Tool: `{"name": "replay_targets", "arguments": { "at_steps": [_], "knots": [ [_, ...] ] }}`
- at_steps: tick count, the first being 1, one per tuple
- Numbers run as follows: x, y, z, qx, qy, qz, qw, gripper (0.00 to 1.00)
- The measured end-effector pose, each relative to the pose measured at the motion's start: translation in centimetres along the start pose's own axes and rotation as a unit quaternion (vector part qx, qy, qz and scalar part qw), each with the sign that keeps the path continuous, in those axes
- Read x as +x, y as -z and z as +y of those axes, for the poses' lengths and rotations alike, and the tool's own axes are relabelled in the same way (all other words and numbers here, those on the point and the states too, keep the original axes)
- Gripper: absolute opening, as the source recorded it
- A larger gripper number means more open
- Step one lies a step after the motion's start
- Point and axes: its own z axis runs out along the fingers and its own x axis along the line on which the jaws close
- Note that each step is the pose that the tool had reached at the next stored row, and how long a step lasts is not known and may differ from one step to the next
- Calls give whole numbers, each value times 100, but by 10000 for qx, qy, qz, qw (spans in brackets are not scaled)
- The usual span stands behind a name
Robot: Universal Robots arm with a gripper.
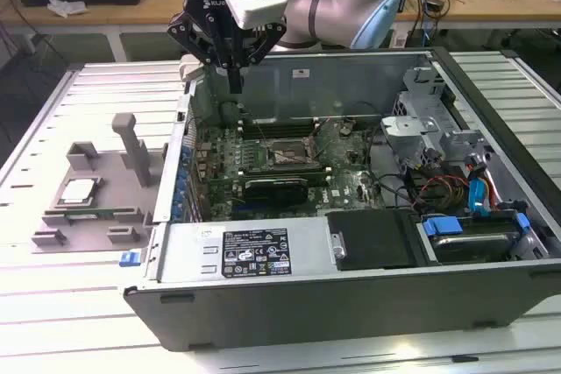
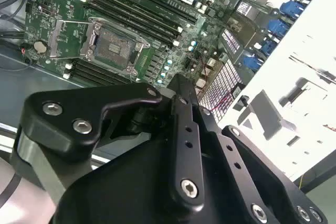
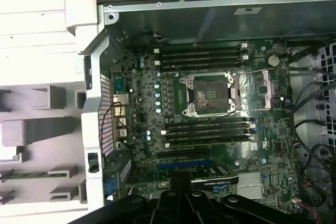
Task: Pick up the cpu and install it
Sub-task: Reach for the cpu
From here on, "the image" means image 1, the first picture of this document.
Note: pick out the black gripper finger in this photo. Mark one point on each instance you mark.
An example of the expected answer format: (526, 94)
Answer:
(193, 39)
(265, 43)

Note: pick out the grey parts rack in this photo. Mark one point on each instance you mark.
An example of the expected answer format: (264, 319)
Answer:
(114, 172)

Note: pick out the small black device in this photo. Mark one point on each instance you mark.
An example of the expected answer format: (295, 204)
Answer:
(435, 4)

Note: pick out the grey case corner piece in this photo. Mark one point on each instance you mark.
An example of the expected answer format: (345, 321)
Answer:
(189, 69)

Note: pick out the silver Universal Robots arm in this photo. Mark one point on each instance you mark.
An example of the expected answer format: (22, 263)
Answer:
(333, 6)

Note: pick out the blue expansion bracket clips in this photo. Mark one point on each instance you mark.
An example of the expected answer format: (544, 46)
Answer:
(182, 181)

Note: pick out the blue case latch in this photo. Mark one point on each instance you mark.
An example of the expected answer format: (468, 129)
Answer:
(129, 258)

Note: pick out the black coin battery holder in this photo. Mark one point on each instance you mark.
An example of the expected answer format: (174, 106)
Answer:
(345, 129)

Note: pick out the open black PC case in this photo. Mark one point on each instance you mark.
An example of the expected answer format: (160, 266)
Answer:
(307, 308)

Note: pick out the black RAM slot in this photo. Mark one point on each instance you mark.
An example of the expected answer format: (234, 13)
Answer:
(280, 168)
(280, 123)
(280, 131)
(285, 177)

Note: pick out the silver power supply with label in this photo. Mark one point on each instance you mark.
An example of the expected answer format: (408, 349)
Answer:
(184, 256)

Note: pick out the CPU socket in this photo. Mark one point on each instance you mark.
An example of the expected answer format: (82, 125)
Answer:
(287, 149)

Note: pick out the green motherboard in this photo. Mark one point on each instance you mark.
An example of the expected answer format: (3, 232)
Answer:
(342, 172)

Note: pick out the hard disk in blue carrier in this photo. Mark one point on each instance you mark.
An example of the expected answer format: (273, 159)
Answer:
(469, 244)

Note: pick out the silver CPU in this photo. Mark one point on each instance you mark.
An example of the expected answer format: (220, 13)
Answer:
(79, 192)

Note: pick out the silver drive cage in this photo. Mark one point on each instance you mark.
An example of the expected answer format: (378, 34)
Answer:
(401, 126)

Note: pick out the crumpled white paper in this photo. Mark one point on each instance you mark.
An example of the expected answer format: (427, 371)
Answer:
(66, 6)

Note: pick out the green RAM stick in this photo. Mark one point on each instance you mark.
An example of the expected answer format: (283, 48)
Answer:
(94, 215)

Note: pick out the black drive bay cover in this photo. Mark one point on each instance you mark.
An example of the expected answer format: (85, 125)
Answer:
(372, 238)

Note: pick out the black graphics card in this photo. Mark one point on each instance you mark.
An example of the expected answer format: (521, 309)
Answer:
(276, 192)

